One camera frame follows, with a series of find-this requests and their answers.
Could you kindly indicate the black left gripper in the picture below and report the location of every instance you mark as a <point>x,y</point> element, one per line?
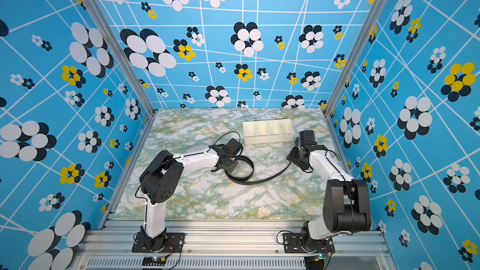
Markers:
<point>233,167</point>

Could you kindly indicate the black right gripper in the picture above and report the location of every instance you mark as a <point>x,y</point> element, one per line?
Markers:
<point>291,155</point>

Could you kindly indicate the black belt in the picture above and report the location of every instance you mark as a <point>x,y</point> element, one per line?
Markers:
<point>246,180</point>

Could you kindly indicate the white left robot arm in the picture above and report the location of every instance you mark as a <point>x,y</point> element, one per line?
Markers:
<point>159,181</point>

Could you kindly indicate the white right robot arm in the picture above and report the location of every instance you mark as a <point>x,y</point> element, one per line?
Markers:
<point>346,207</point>

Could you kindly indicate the white compartment storage tray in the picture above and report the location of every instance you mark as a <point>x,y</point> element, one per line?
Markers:
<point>268,132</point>

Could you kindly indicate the right controller board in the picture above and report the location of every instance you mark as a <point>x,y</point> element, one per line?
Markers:
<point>314,263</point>

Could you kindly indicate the controller board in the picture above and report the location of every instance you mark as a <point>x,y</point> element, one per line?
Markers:
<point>314,263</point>
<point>154,261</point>

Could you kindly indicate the left controller board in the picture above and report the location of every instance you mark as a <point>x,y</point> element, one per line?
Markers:
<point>154,261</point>

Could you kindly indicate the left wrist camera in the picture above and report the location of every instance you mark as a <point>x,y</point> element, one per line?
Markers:
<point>230,146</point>

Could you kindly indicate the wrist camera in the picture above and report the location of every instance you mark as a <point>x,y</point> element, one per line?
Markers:
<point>230,146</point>
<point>307,139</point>

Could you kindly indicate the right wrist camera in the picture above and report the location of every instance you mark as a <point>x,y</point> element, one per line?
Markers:
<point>307,139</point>

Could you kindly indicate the aluminium front rail frame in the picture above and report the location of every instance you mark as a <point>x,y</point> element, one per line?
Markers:
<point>229,245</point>

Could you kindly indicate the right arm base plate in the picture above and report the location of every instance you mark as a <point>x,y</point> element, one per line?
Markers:
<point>295,243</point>

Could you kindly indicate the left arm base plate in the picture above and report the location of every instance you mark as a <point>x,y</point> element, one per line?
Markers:
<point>166,242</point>

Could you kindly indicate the aluminium corner post right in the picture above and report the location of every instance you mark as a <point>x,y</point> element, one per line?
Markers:
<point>360,41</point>

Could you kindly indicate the aluminium corner post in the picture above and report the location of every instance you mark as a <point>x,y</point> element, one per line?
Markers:
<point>360,41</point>
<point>100,20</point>

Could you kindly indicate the aluminium corner post left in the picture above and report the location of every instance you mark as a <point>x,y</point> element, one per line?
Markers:
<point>100,20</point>

